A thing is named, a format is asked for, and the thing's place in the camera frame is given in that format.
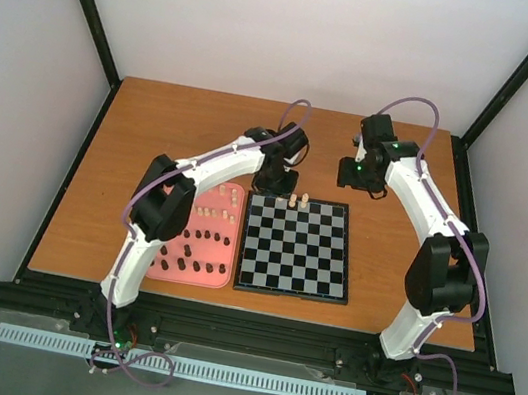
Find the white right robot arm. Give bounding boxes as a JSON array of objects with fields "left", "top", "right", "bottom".
[{"left": 337, "top": 114, "right": 489, "bottom": 361}]

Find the light blue cable duct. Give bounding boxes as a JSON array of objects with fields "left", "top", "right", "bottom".
[{"left": 0, "top": 322, "right": 367, "bottom": 395}]

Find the light wooden chess piece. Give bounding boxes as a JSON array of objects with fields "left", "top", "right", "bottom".
[
  {"left": 288, "top": 194, "right": 297, "bottom": 207},
  {"left": 299, "top": 193, "right": 309, "bottom": 209}
]

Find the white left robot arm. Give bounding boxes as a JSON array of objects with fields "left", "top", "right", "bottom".
[{"left": 94, "top": 123, "right": 309, "bottom": 337}]

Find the black aluminium frame rail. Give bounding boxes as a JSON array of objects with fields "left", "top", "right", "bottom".
[{"left": 0, "top": 264, "right": 521, "bottom": 395}]

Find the black and grey chessboard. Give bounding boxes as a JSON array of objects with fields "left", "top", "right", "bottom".
[{"left": 233, "top": 192, "right": 350, "bottom": 305}]

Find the pink plastic tray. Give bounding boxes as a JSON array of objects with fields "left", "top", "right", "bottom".
[{"left": 146, "top": 182, "right": 245, "bottom": 289}]

